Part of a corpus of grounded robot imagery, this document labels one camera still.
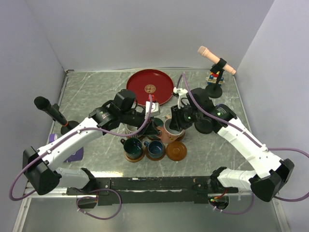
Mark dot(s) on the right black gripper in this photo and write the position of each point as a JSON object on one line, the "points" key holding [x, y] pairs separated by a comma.
{"points": [[177, 123]]}

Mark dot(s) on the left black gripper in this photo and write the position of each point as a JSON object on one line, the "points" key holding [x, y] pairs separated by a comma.
{"points": [[151, 129]]}

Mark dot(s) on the teal glazed mug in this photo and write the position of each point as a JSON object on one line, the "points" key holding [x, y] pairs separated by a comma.
{"points": [[159, 123]]}

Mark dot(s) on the beige ceramic mug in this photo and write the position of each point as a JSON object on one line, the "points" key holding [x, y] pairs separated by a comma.
{"points": [[169, 117]]}

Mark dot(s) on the pink floral cup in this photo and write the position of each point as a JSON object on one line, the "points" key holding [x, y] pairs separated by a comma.
{"points": [[168, 135]]}

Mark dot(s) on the dark blue small cup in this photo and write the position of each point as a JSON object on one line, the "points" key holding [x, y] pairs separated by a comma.
{"points": [[155, 148]]}

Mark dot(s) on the wooden coaster six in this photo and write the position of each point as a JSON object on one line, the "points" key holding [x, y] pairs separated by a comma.
{"points": [[154, 158]]}

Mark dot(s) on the dark green mug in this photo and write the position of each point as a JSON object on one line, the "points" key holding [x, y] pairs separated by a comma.
{"points": [[133, 148]]}

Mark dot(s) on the wooden coaster five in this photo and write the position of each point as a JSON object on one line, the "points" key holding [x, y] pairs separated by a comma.
{"points": [[176, 151]]}

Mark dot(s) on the grey striped mug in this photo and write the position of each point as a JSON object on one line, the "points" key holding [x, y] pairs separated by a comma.
{"points": [[131, 129]]}

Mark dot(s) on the wooden coaster two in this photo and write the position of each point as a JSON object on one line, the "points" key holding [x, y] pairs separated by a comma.
{"points": [[134, 158]]}

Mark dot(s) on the wooden coaster one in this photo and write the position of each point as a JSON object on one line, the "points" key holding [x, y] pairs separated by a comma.
{"points": [[135, 138]]}

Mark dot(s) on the wooden coaster four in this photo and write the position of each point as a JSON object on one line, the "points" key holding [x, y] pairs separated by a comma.
{"points": [[181, 137]]}

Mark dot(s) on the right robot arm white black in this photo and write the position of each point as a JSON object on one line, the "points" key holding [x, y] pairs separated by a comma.
{"points": [[270, 173]]}

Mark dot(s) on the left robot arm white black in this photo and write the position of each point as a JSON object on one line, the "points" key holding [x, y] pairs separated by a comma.
{"points": [[42, 166]]}

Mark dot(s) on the black stand of purple microphone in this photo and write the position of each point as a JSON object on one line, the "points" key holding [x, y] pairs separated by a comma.
{"points": [[204, 125]]}

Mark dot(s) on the red round tray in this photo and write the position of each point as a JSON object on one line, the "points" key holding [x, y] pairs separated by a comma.
{"points": [[151, 82]]}

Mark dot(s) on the black stand of pink microphone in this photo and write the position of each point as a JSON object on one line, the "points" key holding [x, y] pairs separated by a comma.
{"points": [[214, 90]]}

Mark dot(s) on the colourful toy car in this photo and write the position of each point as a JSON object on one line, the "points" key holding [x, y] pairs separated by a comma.
{"points": [[212, 78]]}

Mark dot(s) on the pink toy microphone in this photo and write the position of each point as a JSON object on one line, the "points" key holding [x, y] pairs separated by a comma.
{"points": [[205, 52]]}

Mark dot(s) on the purple box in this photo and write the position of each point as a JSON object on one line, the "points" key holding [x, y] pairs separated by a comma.
{"points": [[76, 156]]}

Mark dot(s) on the black microphone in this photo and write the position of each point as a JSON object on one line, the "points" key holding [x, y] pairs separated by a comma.
{"points": [[44, 104]]}

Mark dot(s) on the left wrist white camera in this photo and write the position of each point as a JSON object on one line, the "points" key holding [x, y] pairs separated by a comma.
{"points": [[152, 110]]}

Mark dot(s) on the wrist white camera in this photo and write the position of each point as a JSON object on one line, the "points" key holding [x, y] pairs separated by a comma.
{"points": [[180, 93], [152, 110]]}

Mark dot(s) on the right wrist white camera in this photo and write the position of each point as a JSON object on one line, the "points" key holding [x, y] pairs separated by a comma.
{"points": [[180, 93]]}

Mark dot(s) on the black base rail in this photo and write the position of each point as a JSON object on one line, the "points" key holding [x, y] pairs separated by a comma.
{"points": [[175, 189]]}

